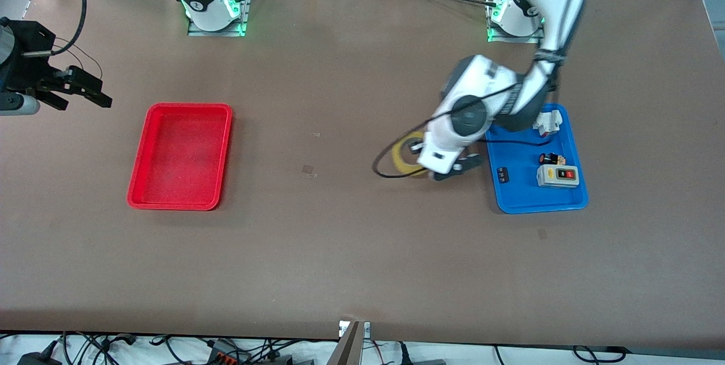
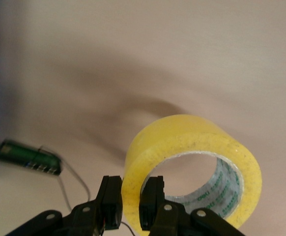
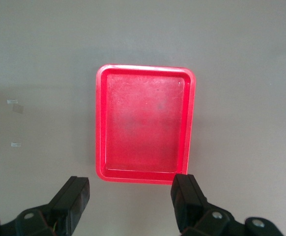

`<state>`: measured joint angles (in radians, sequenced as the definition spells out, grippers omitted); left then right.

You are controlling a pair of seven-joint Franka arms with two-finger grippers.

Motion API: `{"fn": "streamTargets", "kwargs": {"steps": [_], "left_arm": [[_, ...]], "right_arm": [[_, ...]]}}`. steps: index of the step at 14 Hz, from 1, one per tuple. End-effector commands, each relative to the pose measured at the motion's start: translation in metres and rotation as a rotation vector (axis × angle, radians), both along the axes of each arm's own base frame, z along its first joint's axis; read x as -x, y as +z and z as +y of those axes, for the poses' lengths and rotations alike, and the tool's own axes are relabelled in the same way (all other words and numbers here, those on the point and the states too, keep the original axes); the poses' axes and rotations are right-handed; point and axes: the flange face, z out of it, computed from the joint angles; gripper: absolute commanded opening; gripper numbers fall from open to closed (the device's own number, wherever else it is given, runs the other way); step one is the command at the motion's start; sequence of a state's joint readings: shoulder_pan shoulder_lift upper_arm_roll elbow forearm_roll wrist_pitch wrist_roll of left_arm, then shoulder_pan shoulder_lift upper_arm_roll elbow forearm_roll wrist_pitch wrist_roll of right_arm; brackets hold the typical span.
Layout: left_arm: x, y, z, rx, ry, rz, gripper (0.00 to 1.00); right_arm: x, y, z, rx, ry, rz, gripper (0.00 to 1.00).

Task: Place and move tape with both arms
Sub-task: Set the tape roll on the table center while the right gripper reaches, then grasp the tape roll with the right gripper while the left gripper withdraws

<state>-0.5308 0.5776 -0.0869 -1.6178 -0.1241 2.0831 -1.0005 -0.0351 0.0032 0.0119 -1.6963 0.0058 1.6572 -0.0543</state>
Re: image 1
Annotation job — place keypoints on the red plastic tray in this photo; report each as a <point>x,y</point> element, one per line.
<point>181,155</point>

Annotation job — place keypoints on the orange black connector box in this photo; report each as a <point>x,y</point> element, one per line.
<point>226,352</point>

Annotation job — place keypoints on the yellow clear tape roll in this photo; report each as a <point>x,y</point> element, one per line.
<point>403,164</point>

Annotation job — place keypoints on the black power adapter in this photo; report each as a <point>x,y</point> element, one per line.
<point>39,358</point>

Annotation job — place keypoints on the grey push button switch box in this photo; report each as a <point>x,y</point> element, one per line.
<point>558,175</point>

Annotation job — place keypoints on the small black red component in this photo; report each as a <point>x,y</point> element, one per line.
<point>550,158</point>

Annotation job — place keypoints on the blue plastic tray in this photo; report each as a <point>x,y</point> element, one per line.
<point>527,195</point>

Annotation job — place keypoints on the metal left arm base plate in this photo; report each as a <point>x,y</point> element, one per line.
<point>512,39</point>

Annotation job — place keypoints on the small black terminal block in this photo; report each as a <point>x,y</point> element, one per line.
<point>503,174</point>

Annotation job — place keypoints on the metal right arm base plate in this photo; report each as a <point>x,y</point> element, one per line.
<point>218,33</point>

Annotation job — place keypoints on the aluminium profile bar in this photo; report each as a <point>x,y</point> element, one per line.
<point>350,348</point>

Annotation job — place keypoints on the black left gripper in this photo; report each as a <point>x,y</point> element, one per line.
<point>468,164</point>

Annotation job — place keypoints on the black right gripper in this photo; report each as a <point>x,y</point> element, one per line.
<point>27,60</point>

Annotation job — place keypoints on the white electrical plug block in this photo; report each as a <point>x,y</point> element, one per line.
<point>550,121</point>

